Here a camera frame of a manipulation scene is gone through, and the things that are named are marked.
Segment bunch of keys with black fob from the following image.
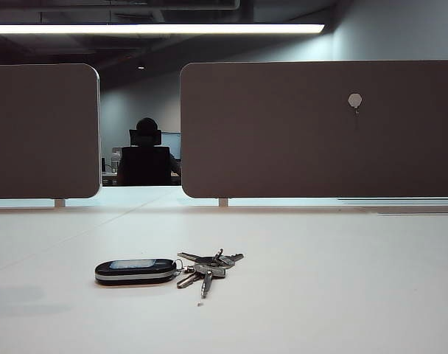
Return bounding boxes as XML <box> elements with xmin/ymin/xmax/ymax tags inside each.
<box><xmin>94</xmin><ymin>248</ymin><xmax>245</xmax><ymax>299</ymax></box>

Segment grey partition panel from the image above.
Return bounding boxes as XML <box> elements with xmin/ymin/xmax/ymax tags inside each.
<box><xmin>0</xmin><ymin>63</ymin><xmax>101</xmax><ymax>200</ymax></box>
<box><xmin>179</xmin><ymin>60</ymin><xmax>448</xmax><ymax>199</ymax></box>

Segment long ceiling light strip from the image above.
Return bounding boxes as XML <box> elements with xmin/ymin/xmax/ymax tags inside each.
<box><xmin>0</xmin><ymin>24</ymin><xmax>326</xmax><ymax>36</ymax></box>

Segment computer monitor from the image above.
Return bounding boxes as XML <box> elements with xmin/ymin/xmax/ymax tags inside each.
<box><xmin>161</xmin><ymin>131</ymin><xmax>181</xmax><ymax>160</ymax></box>

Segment black mesh office chair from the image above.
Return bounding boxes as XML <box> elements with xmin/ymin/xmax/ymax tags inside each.
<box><xmin>116</xmin><ymin>128</ymin><xmax>173</xmax><ymax>187</ymax></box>

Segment left grey partition panel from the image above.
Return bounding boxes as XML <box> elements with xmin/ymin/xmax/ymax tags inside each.
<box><xmin>0</xmin><ymin>63</ymin><xmax>101</xmax><ymax>200</ymax></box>

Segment white hexagonal wall hook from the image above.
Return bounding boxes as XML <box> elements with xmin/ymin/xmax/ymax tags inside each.
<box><xmin>348</xmin><ymin>93</ymin><xmax>363</xmax><ymax>119</ymax></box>

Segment seated person in dark clothes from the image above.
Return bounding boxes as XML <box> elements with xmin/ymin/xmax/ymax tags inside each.
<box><xmin>134</xmin><ymin>117</ymin><xmax>182</xmax><ymax>177</ymax></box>

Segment right grey partition panel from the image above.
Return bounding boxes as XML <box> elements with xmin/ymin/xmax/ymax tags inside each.
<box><xmin>179</xmin><ymin>60</ymin><xmax>448</xmax><ymax>199</ymax></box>

